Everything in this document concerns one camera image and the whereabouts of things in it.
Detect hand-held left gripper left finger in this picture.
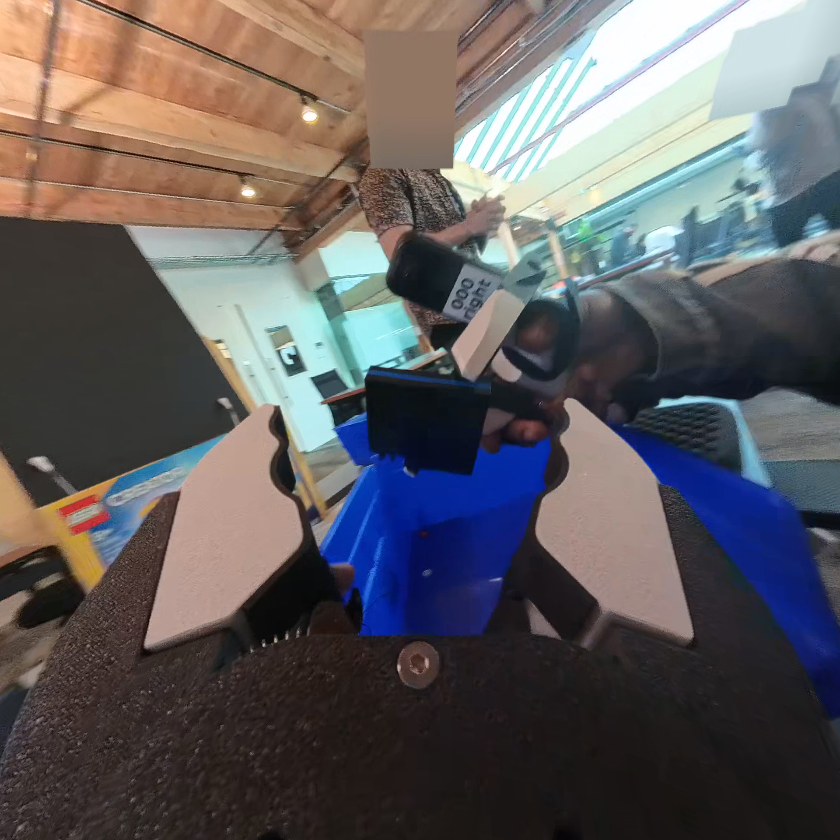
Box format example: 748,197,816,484
142,403,311,654

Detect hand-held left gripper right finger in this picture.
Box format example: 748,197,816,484
535,397,697,649

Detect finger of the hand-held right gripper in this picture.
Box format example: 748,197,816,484
502,255,548,304
451,287,527,382

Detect black blue brick plate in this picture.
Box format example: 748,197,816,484
364,367,492,476

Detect blue plastic bin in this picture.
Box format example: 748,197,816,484
318,413,840,700

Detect person's right hand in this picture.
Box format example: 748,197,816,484
482,295,658,450

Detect wooden edged desk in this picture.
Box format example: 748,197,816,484
320,348,454,404

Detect blue toy set box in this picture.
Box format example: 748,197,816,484
36,433,231,572

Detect black dimpled pad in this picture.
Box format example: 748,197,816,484
630,402,746,470

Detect black office chair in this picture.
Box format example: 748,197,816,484
310,369,360,427

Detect black partition panel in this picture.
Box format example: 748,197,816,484
0,217,250,509

